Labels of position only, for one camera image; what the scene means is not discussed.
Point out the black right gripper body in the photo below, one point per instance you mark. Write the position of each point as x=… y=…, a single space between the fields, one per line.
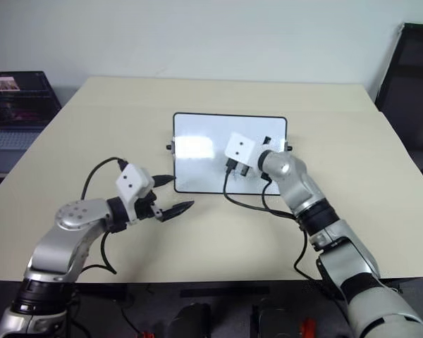
x=243 y=172

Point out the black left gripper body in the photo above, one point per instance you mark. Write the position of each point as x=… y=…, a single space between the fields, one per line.
x=147 y=207

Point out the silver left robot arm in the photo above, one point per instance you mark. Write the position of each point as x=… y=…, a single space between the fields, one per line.
x=77 y=214

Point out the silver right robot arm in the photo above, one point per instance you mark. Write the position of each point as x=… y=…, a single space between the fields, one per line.
x=296 y=183

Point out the black-framed whiteboard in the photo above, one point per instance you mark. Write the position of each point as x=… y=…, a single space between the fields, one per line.
x=197 y=169

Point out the black flat bar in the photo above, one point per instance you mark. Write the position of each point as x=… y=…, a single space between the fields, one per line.
x=225 y=291

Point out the dark rounded shape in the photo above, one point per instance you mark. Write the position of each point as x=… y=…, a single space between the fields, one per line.
x=275 y=320
x=190 y=322

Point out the small red part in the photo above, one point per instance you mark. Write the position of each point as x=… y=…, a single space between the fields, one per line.
x=146 y=334
x=308 y=329

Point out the open dark laptop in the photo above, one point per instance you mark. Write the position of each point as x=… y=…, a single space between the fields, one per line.
x=21 y=102

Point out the black chair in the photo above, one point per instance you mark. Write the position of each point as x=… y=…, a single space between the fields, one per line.
x=409 y=81

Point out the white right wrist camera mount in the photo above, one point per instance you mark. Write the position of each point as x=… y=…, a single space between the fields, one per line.
x=240 y=148

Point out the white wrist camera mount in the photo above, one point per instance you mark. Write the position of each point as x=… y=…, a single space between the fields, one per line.
x=240 y=148
x=132 y=181

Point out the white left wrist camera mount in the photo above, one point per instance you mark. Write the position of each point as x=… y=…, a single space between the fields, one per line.
x=132 y=181

